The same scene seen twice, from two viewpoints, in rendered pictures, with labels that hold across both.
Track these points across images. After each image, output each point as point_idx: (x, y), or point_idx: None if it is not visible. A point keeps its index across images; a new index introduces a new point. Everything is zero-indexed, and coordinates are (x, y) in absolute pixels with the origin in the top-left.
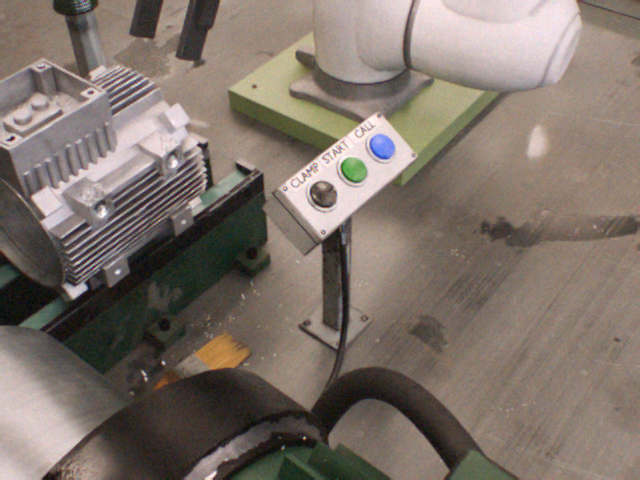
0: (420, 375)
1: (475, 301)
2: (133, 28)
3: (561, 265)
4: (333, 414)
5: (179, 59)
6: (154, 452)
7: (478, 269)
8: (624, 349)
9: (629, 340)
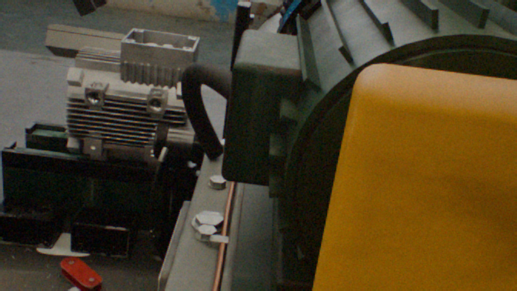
0: None
1: (45, 122)
2: (95, 5)
3: (1, 107)
4: None
5: (107, 3)
6: None
7: (18, 122)
8: (51, 95)
9: (45, 95)
